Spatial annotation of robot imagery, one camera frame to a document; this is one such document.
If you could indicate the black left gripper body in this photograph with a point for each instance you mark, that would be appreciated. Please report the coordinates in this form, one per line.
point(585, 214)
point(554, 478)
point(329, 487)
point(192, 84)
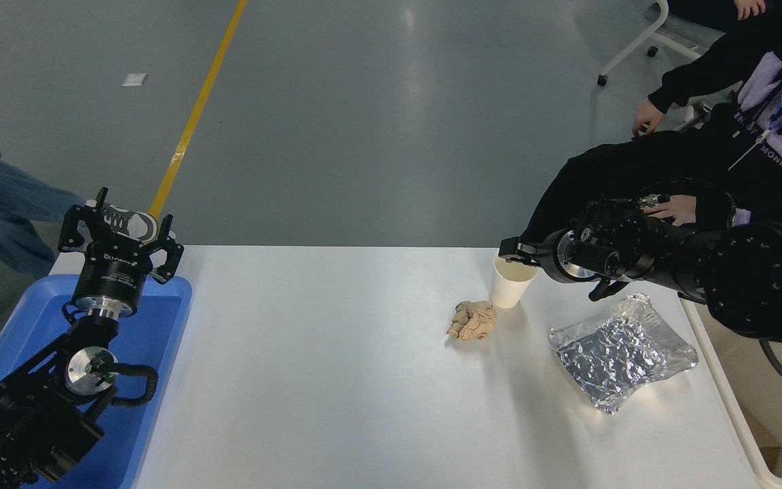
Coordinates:
point(115, 277)

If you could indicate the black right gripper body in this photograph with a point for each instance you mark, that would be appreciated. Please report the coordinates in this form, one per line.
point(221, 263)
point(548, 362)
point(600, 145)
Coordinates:
point(557, 257)

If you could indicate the white paper cup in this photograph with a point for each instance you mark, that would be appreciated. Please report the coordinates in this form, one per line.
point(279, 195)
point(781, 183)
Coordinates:
point(510, 292)

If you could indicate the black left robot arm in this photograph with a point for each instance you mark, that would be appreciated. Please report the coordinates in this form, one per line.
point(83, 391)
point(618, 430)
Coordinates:
point(31, 421)

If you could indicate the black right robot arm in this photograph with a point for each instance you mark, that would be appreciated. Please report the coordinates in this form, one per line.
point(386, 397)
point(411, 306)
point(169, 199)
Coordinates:
point(764, 278)

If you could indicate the person's left hand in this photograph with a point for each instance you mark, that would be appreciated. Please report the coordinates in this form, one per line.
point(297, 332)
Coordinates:
point(677, 209)

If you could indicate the person's right hand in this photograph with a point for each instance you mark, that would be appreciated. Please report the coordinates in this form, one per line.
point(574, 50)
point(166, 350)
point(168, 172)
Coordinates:
point(649, 119)

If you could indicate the person's hand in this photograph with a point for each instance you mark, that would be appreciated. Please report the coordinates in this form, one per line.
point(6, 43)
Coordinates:
point(751, 7)

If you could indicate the blue plastic tray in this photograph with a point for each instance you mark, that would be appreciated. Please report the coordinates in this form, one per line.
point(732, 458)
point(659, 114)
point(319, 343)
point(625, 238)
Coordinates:
point(153, 326)

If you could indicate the person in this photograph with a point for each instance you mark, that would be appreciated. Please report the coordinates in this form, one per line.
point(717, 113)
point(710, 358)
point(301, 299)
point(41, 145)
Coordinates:
point(710, 12)
point(4, 204)
point(608, 176)

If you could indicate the crumpled tan paper ball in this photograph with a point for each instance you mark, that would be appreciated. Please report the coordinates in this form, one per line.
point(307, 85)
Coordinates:
point(472, 321)

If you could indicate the silver foil tray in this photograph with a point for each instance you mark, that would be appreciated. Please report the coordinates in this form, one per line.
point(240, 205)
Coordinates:
point(622, 353)

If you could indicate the white paper scrap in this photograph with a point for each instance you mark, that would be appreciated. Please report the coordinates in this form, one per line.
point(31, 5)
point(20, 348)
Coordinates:
point(135, 79)

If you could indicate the white wheeled chair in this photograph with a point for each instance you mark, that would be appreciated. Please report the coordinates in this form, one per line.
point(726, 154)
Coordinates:
point(679, 34)

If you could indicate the large pale bin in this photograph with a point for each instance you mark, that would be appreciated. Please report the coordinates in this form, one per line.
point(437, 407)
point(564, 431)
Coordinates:
point(757, 414)

